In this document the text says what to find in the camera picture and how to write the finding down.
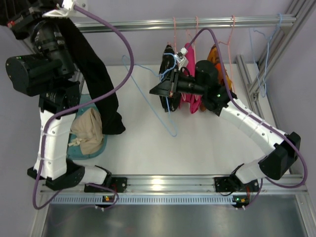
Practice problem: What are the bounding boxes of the black trousers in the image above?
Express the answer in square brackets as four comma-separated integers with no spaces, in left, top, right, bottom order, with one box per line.
[56,18,125,135]

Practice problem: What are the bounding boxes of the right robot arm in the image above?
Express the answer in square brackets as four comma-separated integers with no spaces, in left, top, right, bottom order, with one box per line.
[149,60,301,191]

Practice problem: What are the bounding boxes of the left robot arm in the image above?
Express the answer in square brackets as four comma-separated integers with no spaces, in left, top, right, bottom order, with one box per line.
[3,0,112,191]

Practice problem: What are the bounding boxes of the pink hanger left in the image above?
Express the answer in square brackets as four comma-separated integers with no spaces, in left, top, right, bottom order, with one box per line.
[172,17,177,52]

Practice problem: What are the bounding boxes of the pink hanger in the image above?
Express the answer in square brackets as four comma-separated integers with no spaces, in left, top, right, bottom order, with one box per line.
[172,17,177,52]
[185,16,201,65]
[215,15,236,99]

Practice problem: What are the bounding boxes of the pink hanger right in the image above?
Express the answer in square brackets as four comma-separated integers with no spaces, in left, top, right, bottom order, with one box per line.
[215,15,236,99]

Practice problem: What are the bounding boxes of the pink hanger middle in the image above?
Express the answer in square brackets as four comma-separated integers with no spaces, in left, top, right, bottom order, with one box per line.
[185,16,201,65]

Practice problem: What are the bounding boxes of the empty blue hanger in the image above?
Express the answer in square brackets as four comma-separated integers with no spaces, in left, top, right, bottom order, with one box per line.
[252,13,283,98]

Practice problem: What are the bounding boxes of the pink garment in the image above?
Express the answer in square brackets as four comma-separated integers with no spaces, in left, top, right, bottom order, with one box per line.
[179,46,201,114]

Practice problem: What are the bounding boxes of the black white patterned garment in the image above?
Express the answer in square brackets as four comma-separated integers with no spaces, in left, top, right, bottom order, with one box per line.
[157,44,183,113]

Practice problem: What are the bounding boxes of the orange patterned garment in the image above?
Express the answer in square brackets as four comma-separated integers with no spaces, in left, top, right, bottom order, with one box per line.
[199,43,234,112]

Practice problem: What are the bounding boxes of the beige garment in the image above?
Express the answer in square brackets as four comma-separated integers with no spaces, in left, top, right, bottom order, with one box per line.
[68,107,104,155]

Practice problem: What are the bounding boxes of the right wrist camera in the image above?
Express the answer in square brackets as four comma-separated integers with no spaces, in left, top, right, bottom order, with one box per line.
[174,47,188,69]

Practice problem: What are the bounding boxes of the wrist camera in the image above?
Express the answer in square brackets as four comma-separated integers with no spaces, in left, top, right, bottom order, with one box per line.
[174,47,188,69]
[42,0,88,18]

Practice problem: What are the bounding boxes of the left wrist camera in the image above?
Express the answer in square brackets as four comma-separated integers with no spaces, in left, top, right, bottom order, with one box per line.
[42,0,88,18]

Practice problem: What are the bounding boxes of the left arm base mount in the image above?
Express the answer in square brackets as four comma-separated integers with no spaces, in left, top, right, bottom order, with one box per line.
[84,176,128,193]

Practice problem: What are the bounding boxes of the aluminium hanging rail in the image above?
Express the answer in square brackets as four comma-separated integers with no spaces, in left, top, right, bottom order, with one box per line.
[73,13,297,33]

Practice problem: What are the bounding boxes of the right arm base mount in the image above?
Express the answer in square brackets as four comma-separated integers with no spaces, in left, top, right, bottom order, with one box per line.
[214,175,247,193]

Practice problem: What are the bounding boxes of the slotted cable duct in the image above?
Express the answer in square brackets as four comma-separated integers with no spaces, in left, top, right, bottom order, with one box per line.
[49,192,252,205]

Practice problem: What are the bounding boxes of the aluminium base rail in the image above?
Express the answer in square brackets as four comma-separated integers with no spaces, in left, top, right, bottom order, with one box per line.
[39,174,308,195]

